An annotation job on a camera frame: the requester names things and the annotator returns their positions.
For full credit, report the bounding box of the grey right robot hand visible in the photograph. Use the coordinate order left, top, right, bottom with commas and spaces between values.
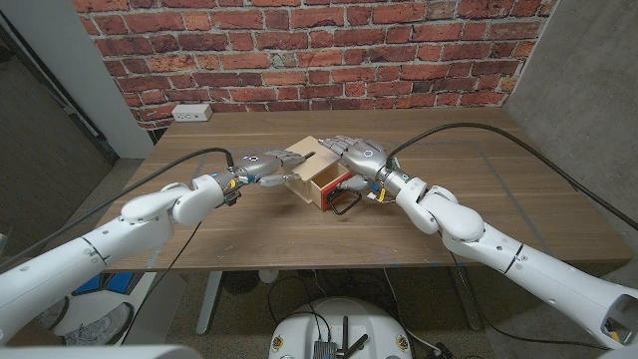
318, 136, 415, 198

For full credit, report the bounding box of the white power outlet box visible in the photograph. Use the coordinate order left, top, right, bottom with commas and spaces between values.
171, 103, 213, 124

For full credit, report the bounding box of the printed brick wall backdrop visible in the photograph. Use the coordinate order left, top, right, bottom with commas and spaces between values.
69, 0, 559, 131

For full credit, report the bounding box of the wooden box with slot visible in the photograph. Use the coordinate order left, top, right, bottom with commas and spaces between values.
284, 135, 353, 205

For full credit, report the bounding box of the thin black right arm wire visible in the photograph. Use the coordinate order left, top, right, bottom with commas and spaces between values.
448, 251, 609, 351

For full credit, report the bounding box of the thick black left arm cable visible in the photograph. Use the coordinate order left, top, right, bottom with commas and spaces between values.
0, 147, 235, 268

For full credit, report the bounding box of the thin black left arm wire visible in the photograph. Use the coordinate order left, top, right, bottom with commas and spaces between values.
119, 221, 203, 335

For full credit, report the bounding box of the grey computer module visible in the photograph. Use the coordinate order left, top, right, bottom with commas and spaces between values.
312, 340, 339, 359

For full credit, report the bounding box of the grey table leg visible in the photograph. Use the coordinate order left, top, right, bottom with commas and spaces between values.
448, 266, 483, 333

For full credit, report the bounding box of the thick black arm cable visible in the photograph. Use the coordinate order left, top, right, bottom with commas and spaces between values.
386, 122, 638, 231
0, 147, 235, 268

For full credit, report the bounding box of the wooden drawer red front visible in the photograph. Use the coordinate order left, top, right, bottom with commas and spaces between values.
311, 162, 363, 216

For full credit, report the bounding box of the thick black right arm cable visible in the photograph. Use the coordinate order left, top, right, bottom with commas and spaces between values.
386, 122, 638, 231

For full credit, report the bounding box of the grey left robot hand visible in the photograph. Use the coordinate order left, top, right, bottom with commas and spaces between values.
213, 149, 306, 193

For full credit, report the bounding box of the grey sneaker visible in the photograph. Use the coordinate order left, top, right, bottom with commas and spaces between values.
34, 297, 71, 330
63, 302, 135, 346

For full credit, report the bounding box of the white table leg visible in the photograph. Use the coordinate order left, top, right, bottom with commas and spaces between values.
195, 270, 224, 336

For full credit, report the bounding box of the white robot torso base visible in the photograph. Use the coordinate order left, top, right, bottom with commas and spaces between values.
268, 297, 415, 359

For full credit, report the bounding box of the thin black arm wire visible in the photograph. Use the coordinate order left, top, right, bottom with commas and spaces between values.
448, 251, 609, 351
119, 221, 203, 335

